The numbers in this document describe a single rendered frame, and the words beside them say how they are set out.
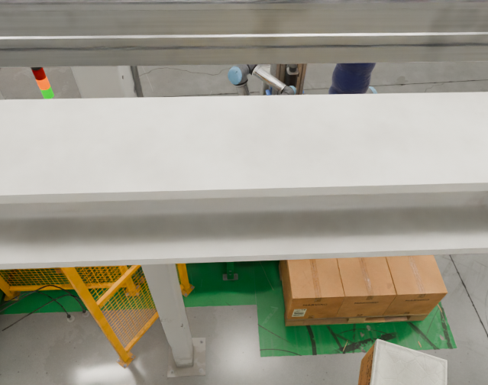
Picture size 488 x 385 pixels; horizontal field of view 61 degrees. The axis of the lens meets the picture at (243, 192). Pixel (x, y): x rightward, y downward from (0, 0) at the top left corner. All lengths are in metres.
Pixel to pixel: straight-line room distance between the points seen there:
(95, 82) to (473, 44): 0.96
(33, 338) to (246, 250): 3.68
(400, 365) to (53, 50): 2.44
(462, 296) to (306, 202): 3.93
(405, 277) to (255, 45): 3.03
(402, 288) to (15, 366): 3.10
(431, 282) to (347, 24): 3.08
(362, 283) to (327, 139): 3.06
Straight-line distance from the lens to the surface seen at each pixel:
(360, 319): 3.82
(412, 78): 6.44
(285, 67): 3.47
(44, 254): 0.47
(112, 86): 1.31
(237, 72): 3.18
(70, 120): 0.43
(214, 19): 0.66
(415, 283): 3.57
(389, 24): 0.71
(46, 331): 4.04
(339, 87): 2.66
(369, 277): 3.47
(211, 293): 3.85
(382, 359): 2.71
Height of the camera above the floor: 3.49
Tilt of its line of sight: 51 degrees down
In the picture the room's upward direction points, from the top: 2 degrees clockwise
